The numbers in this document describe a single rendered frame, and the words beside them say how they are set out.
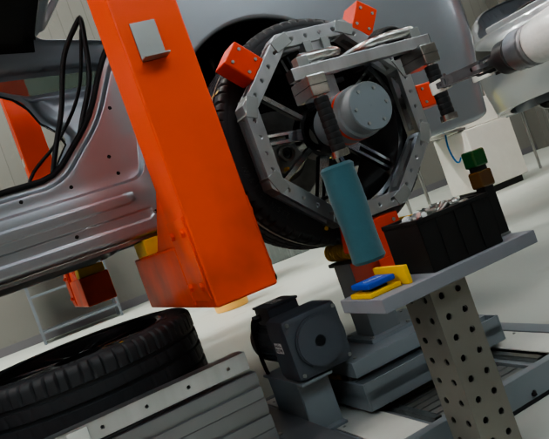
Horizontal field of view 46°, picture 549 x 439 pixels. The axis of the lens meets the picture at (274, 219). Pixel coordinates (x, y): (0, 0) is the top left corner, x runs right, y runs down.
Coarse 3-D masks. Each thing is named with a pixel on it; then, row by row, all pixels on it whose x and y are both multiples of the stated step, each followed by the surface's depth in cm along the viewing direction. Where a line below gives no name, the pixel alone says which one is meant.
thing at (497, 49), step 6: (498, 42) 141; (492, 48) 142; (498, 48) 140; (492, 54) 141; (498, 54) 140; (486, 60) 143; (492, 60) 141; (498, 60) 140; (504, 60) 139; (486, 66) 143; (492, 66) 142; (498, 66) 141; (504, 66) 140; (510, 66) 140; (504, 72) 142; (510, 72) 142
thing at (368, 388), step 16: (480, 320) 195; (496, 320) 191; (496, 336) 190; (416, 352) 184; (384, 368) 180; (400, 368) 176; (416, 368) 178; (336, 384) 184; (352, 384) 176; (368, 384) 171; (384, 384) 173; (400, 384) 175; (416, 384) 177; (336, 400) 188; (352, 400) 179; (368, 400) 171; (384, 400) 173
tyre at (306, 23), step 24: (288, 24) 183; (312, 24) 186; (216, 96) 176; (240, 96) 174; (240, 144) 172; (240, 168) 171; (264, 192) 173; (384, 192) 189; (264, 216) 173; (288, 216) 175; (264, 240) 194; (288, 240) 184; (312, 240) 178; (336, 240) 181
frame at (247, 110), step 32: (288, 32) 173; (320, 32) 177; (352, 32) 182; (384, 64) 186; (256, 96) 168; (416, 96) 187; (256, 128) 165; (416, 128) 186; (256, 160) 169; (416, 160) 184; (288, 192) 167
